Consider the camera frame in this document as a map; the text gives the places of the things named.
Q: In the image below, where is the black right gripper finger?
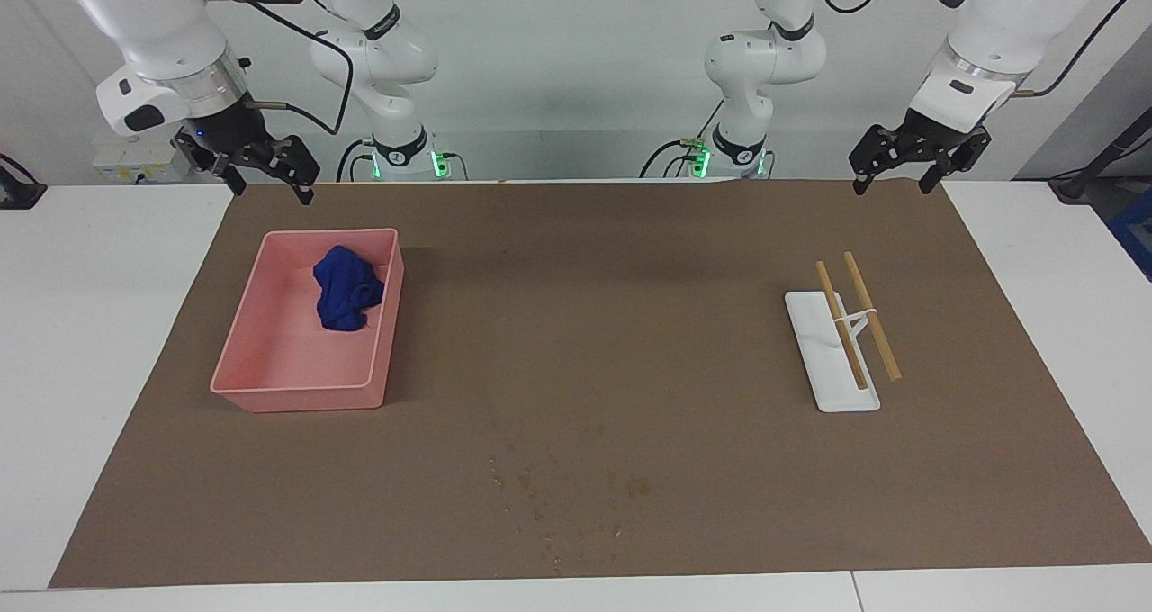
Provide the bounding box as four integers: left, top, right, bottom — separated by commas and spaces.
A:
261, 135, 321, 206
173, 130, 248, 197

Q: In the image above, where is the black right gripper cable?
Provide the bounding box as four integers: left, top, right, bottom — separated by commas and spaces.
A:
243, 0, 354, 136

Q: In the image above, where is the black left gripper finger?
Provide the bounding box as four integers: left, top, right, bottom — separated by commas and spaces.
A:
920, 130, 993, 194
849, 124, 912, 196

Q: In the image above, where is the black angled pole stand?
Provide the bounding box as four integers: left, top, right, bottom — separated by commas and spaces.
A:
1048, 108, 1152, 203

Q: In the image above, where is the black right arm base cable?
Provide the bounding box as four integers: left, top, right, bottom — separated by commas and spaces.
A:
340, 139, 374, 181

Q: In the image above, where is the white wall socket box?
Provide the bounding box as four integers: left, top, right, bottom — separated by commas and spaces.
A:
93, 138, 193, 184

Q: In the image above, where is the blue towel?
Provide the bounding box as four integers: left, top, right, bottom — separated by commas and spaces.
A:
312, 245, 386, 332

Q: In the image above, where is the black left arm base cable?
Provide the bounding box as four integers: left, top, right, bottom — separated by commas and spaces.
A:
641, 99, 725, 178

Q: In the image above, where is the black arm base cable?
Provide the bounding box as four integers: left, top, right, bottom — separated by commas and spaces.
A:
340, 139, 374, 181
641, 99, 725, 178

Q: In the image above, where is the brown table mat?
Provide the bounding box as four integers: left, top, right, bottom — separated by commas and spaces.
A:
49, 178, 1152, 589

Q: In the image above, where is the blue box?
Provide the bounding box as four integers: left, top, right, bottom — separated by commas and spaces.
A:
1109, 187, 1152, 282

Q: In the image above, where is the white rack with wooden rods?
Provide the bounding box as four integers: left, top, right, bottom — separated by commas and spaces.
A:
785, 252, 903, 413

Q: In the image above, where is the pink plastic bin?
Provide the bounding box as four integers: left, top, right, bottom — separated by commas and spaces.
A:
210, 228, 405, 413

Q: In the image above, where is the black clamp stand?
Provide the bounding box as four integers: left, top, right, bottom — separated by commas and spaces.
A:
0, 153, 48, 210

